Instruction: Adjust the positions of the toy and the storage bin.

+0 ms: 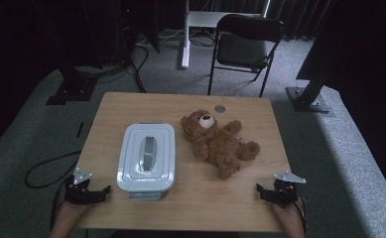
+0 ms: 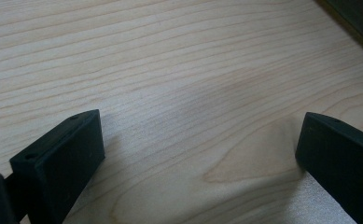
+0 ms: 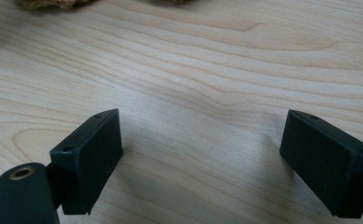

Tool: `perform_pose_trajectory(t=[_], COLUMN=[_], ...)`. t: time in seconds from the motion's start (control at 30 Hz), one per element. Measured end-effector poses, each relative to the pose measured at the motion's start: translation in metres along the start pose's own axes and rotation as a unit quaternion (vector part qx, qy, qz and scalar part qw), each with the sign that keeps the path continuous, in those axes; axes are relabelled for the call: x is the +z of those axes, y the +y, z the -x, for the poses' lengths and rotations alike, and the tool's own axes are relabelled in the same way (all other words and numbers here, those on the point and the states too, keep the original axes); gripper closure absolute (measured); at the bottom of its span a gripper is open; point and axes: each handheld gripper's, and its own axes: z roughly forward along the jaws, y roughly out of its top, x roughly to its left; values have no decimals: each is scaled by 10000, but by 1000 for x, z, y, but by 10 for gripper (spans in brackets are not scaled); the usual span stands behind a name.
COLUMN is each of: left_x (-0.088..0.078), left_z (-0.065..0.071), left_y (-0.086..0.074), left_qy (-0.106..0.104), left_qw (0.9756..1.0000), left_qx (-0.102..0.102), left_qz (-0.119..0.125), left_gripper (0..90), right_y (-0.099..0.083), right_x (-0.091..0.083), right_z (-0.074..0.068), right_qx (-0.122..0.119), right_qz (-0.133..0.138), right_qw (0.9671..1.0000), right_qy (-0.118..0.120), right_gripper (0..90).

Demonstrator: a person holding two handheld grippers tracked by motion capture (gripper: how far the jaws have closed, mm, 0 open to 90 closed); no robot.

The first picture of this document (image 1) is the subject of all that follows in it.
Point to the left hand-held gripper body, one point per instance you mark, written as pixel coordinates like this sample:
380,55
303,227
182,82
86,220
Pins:
78,193

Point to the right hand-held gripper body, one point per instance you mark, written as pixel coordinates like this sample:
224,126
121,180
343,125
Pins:
286,193

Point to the brown teddy bear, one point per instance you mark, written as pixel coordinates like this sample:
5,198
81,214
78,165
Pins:
217,143

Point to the person's left hand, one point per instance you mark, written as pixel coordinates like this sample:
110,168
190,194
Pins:
68,214

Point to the person's right hand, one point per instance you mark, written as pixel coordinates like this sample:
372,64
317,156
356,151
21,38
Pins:
291,218

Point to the black tape strip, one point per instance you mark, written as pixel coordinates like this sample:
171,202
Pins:
80,130

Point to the grey round table grommet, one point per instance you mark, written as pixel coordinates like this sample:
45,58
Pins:
219,108

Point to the black folding chair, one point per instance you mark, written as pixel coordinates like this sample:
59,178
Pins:
243,49

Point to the black stand with base plate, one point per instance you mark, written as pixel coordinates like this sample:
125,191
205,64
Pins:
73,89
308,99

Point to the white desk frame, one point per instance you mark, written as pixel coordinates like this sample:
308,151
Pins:
185,49

